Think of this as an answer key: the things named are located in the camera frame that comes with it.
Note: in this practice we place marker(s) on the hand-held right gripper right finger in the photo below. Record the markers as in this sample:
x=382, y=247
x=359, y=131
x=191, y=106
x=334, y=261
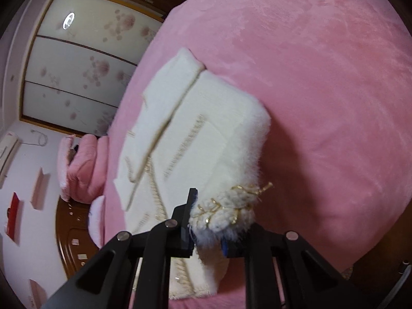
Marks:
x=257, y=247

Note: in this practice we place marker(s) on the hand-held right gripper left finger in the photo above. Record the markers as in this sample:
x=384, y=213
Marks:
x=183, y=231

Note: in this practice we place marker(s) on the white fluffy braided-trim cardigan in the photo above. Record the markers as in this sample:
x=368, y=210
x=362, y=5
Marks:
x=206, y=119

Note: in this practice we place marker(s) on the white pillow with blue print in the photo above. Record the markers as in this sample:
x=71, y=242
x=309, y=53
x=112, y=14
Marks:
x=96, y=219

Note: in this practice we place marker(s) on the wooden headboard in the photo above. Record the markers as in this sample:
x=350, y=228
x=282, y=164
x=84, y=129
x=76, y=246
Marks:
x=74, y=241

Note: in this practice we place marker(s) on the folded pink quilt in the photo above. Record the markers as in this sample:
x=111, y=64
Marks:
x=87, y=167

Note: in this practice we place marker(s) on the pink lace-trimmed pillow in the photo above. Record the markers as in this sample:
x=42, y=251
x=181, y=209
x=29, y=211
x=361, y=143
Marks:
x=62, y=167

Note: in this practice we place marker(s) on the pink bed blanket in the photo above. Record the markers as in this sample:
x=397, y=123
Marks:
x=322, y=87

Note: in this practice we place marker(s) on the floral sliding wardrobe doors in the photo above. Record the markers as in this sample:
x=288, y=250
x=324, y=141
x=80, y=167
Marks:
x=74, y=70

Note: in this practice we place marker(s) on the red wall shelf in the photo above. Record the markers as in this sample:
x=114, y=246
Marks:
x=13, y=215

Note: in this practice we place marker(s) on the white wall air conditioner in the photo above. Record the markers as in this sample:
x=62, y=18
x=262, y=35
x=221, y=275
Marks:
x=8, y=151

